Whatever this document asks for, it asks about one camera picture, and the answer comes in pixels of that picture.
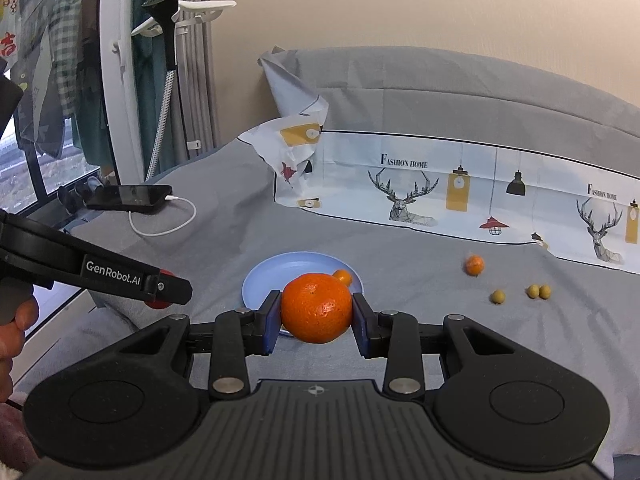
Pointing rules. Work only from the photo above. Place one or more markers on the black smartphone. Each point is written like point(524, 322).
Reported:
point(127, 196)

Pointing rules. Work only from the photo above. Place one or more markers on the dark shoe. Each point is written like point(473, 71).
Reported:
point(70, 197)

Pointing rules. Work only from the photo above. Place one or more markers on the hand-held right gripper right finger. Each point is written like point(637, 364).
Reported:
point(361, 327)

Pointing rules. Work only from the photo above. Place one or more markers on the grey curtain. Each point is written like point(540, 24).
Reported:
point(195, 60)

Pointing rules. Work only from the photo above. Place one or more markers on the person's left hand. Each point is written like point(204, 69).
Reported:
point(10, 355)

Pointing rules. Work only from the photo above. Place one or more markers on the grey shoe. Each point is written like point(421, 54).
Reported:
point(95, 185)

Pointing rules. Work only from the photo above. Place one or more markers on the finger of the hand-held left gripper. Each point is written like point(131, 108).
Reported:
point(172, 290)

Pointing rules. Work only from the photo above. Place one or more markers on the deer printed white pillowcase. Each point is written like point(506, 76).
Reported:
point(350, 180)

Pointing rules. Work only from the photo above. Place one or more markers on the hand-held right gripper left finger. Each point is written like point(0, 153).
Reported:
point(270, 322)

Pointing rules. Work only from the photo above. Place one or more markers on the plaid hanging shirt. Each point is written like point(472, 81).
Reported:
point(55, 60)

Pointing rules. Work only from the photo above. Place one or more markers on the green olive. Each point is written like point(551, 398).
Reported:
point(497, 296)
point(545, 291)
point(533, 290)

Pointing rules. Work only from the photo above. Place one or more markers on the small white tag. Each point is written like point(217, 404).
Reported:
point(193, 144)

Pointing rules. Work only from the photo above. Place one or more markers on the small mandarin orange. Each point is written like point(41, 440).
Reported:
point(342, 276)
point(474, 265)
point(316, 310)

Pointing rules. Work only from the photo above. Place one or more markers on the blue plastic plate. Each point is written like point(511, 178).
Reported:
point(280, 270)

